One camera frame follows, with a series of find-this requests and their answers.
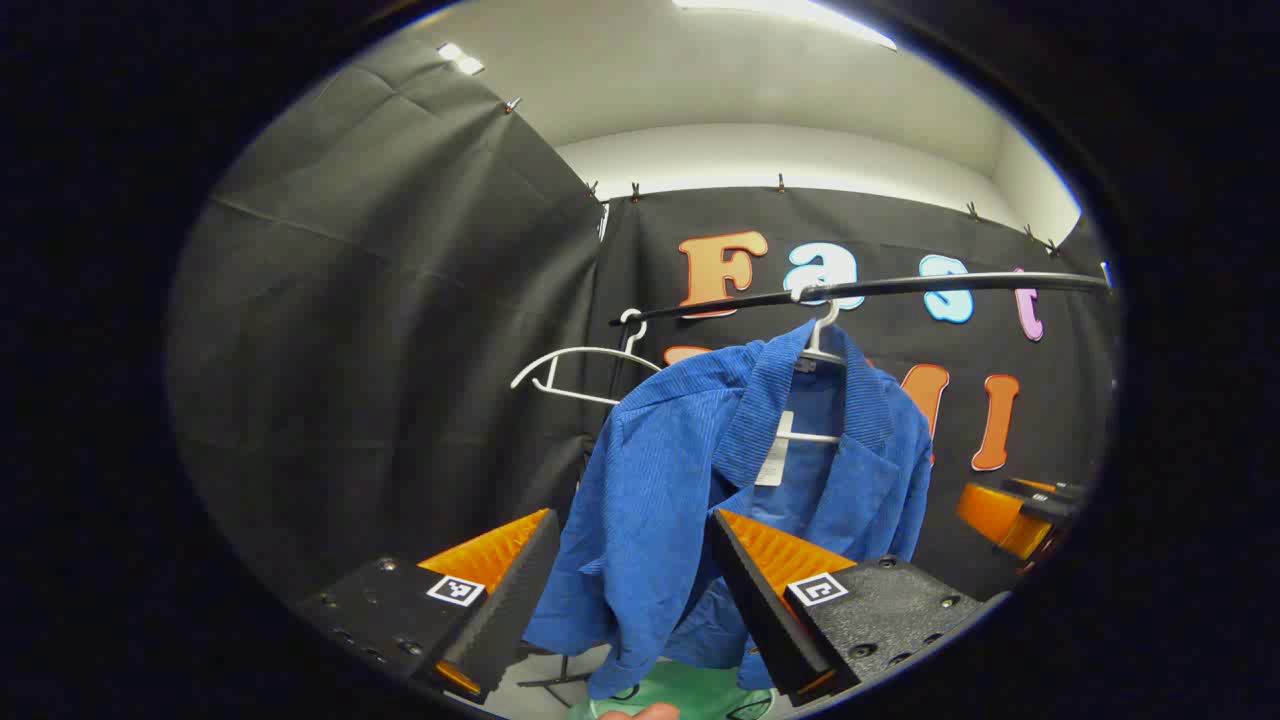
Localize row of small cloth clips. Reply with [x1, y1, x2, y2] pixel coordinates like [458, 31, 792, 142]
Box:
[505, 98, 1061, 253]

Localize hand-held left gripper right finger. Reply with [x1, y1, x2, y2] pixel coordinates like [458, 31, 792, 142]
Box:
[708, 507, 1011, 709]

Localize blue corduroy jacket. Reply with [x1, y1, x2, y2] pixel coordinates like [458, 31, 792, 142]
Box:
[522, 320, 936, 701]

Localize black backdrop cloth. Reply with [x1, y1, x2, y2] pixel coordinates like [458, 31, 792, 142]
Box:
[165, 35, 609, 601]
[585, 185, 1119, 601]

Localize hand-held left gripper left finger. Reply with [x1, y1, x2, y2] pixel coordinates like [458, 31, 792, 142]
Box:
[295, 508, 563, 706]

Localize white plastic hanger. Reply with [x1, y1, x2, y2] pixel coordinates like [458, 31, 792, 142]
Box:
[775, 285, 849, 446]
[510, 308, 666, 408]

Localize black clothes rack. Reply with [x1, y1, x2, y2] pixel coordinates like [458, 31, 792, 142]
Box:
[515, 270, 1113, 693]

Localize large ceiling light panel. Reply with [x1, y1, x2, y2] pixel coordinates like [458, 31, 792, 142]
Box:
[672, 0, 899, 51]

